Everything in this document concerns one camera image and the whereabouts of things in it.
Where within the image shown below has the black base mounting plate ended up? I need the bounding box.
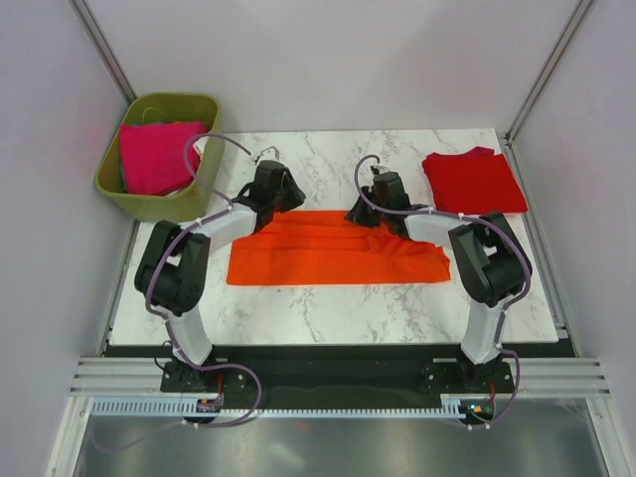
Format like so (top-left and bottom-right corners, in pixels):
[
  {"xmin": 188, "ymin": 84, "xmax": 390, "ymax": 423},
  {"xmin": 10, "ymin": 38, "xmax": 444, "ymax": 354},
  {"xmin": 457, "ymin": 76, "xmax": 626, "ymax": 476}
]
[{"xmin": 160, "ymin": 344, "xmax": 514, "ymax": 405}]

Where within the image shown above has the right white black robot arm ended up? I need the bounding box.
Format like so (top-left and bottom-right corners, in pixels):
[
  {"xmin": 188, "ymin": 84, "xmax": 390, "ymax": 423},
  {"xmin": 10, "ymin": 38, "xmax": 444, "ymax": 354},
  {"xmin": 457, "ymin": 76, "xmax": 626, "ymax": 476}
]
[{"xmin": 346, "ymin": 165, "xmax": 532, "ymax": 392}]

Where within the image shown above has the aluminium frame post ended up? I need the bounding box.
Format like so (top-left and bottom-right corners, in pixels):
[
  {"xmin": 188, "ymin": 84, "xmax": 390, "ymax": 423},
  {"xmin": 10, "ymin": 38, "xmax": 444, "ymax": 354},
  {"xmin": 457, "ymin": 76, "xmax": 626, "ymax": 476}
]
[
  {"xmin": 502, "ymin": 0, "xmax": 595, "ymax": 147},
  {"xmin": 68, "ymin": 0, "xmax": 137, "ymax": 104}
]

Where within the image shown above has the magenta pink t shirt in bin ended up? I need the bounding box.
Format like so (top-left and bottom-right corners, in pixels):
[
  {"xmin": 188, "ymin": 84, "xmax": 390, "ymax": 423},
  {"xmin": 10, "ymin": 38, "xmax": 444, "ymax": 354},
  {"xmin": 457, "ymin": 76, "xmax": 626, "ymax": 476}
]
[{"xmin": 118, "ymin": 121, "xmax": 207, "ymax": 196}]

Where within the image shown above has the right aluminium frame post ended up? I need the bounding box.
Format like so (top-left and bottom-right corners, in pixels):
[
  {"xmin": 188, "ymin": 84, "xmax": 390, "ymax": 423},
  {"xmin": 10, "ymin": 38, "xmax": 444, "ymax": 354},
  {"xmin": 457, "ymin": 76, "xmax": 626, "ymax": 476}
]
[{"xmin": 502, "ymin": 0, "xmax": 595, "ymax": 147}]

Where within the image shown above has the crimson folded t shirt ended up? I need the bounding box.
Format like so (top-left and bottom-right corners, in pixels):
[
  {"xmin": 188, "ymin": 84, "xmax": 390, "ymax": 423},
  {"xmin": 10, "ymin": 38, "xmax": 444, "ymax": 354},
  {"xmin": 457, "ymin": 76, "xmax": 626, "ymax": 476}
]
[{"xmin": 462, "ymin": 146, "xmax": 496, "ymax": 158}]

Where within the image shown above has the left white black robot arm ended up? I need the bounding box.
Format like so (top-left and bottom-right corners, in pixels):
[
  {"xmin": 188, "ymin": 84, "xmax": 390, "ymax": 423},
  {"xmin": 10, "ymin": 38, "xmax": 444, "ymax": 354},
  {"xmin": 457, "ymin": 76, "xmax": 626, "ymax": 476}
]
[{"xmin": 134, "ymin": 160, "xmax": 305, "ymax": 391}]

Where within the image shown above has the left aluminium frame post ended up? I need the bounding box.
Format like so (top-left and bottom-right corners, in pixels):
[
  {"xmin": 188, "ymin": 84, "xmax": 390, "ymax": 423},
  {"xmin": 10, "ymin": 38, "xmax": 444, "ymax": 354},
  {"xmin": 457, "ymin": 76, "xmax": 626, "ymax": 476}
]
[{"xmin": 68, "ymin": 0, "xmax": 137, "ymax": 104}]

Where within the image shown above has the red folded t shirt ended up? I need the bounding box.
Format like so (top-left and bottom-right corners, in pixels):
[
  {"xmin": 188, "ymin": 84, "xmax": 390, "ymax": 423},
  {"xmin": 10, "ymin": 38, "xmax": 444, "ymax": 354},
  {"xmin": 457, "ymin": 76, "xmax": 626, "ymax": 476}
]
[{"xmin": 421, "ymin": 153, "xmax": 529, "ymax": 215}]

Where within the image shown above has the white slotted cable duct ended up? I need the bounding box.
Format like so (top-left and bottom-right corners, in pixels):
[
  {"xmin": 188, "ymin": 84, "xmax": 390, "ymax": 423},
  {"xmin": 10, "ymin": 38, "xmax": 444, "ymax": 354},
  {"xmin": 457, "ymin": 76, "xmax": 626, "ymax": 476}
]
[{"xmin": 90, "ymin": 389, "xmax": 493, "ymax": 418}]

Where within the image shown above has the orange t shirt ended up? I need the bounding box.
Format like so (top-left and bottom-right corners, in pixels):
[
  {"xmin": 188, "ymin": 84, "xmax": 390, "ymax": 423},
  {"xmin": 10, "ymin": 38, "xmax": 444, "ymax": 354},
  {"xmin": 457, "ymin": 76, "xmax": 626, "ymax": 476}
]
[{"xmin": 227, "ymin": 211, "xmax": 451, "ymax": 286}]

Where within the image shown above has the white garment in bin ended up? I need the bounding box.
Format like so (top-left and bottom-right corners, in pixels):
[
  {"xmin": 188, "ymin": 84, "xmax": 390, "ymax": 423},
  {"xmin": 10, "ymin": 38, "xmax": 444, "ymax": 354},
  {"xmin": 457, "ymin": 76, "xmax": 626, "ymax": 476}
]
[{"xmin": 168, "ymin": 137, "xmax": 210, "ymax": 197}]

